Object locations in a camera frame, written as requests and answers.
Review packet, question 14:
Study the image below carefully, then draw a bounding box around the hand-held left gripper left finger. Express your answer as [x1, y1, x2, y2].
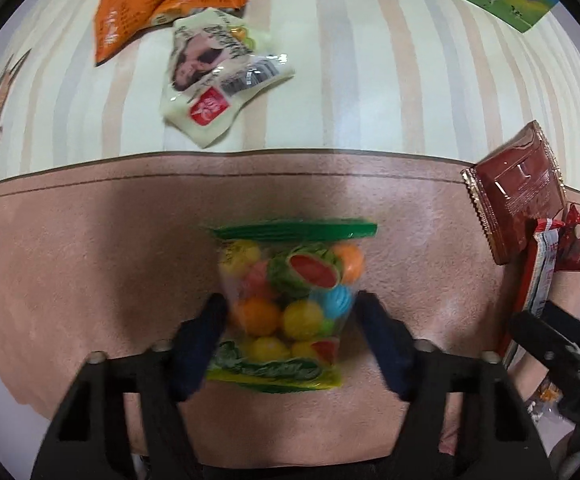
[30, 292, 231, 480]

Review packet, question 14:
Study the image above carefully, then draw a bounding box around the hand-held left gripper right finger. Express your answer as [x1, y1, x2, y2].
[352, 290, 553, 480]

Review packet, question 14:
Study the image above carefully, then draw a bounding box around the long red white snack packet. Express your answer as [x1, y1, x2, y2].
[499, 217, 567, 372]

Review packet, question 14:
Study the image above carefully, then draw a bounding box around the colorful candy ball bag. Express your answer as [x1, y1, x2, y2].
[207, 217, 379, 394]

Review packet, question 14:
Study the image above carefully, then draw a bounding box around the cat print blanket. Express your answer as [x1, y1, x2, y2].
[0, 0, 580, 461]

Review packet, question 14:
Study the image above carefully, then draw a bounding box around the dark red snack packet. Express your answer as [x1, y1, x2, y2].
[460, 120, 567, 266]

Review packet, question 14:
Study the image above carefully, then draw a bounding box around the cream face-print snack packet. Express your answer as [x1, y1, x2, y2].
[158, 7, 296, 150]

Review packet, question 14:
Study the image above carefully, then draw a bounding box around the orange snack packet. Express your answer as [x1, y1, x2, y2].
[93, 0, 250, 68]

